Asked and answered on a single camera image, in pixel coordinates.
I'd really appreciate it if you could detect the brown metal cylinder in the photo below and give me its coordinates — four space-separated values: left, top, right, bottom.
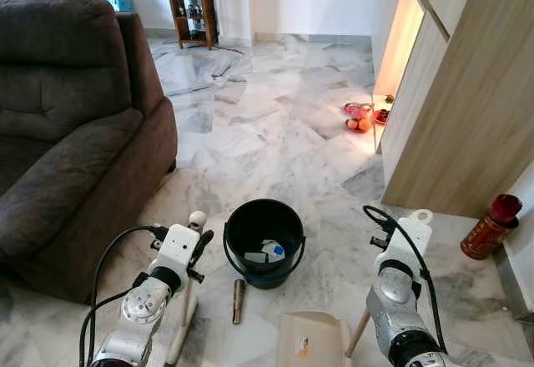
232 279 246 325

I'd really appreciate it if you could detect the black plastic bucket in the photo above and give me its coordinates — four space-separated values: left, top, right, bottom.
223 199 306 289

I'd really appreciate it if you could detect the white blue crumpled trash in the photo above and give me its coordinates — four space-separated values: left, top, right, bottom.
259 240 287 264

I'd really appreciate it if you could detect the red patterned canister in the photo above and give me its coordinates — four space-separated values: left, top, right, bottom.
460 194 523 260

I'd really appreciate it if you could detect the pink dragon fruit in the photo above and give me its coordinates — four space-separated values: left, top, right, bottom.
346 103 373 118

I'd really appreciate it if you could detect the light wood cabinet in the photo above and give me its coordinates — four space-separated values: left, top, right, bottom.
371 0 534 219

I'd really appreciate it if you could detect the dark brown fabric sofa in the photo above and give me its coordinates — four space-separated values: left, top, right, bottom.
0 0 179 304

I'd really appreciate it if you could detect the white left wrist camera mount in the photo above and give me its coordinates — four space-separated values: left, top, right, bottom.
159 224 201 274

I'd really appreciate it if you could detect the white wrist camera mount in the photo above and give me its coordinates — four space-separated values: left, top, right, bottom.
399 210 435 269
159 224 201 274

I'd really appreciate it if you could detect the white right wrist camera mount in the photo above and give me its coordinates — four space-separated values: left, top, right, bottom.
399 210 435 269

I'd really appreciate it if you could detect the short black left arm cable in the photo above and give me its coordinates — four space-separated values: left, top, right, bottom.
79 282 144 366

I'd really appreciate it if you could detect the thin black floor cable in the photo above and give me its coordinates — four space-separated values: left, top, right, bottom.
154 42 247 93

